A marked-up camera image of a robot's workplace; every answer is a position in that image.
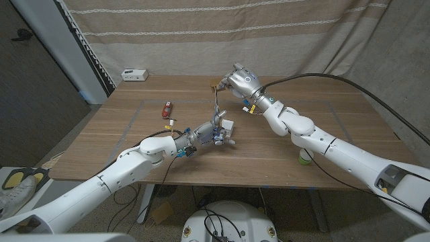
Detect white cube block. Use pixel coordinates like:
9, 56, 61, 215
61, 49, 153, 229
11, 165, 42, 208
221, 118, 235, 138

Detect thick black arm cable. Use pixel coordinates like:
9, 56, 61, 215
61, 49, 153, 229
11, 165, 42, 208
93, 129, 184, 177
261, 73, 430, 146

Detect black torso cables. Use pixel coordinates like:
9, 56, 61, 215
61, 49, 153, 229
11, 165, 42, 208
200, 208, 243, 242

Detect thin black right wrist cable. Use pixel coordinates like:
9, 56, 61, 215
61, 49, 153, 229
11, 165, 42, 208
304, 149, 427, 216

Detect black triangle-edged trim strip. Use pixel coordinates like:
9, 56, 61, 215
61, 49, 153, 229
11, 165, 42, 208
55, 0, 117, 97

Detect white power strip box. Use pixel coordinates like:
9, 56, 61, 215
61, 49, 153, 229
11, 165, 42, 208
121, 69, 149, 82

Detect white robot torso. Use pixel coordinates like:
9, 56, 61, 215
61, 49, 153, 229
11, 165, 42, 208
181, 200, 279, 242

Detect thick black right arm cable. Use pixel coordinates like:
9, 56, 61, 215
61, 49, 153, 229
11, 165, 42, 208
261, 73, 430, 146

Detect small red pocket tool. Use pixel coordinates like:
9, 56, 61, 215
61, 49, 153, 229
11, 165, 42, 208
161, 101, 174, 119

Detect white table leg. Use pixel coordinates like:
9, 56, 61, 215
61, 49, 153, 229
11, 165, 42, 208
136, 184, 156, 225
308, 188, 329, 233

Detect beige striped curtain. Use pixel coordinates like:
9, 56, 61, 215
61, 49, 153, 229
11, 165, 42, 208
62, 0, 392, 87

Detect black door handle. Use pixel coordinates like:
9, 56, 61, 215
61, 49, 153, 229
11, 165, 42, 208
11, 28, 34, 42

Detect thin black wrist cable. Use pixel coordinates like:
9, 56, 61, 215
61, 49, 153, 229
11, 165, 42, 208
107, 156, 178, 235
304, 149, 427, 216

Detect brown paper bag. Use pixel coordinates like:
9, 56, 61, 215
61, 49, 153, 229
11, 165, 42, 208
208, 77, 223, 92

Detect white and green ball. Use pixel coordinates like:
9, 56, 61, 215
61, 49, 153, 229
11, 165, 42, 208
298, 148, 315, 166

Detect white sneaker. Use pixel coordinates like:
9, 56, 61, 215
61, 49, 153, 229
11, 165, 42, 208
0, 174, 37, 221

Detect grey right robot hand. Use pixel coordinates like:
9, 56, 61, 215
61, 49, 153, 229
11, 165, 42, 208
217, 63, 275, 112

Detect thin black left wrist cable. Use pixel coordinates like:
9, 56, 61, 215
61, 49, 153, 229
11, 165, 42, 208
107, 156, 178, 235

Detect yellow black pad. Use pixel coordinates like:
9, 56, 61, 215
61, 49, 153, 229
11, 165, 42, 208
1, 167, 27, 191
32, 169, 50, 189

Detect grey yellow-handled scissors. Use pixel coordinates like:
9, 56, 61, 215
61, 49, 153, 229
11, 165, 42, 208
212, 87, 226, 128

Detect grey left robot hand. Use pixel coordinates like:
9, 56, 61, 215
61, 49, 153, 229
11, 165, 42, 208
174, 110, 237, 153

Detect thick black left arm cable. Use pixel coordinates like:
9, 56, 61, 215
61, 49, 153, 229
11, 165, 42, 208
93, 129, 184, 177

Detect brown cardboard piece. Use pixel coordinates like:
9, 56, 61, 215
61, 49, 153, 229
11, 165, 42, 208
150, 201, 175, 225

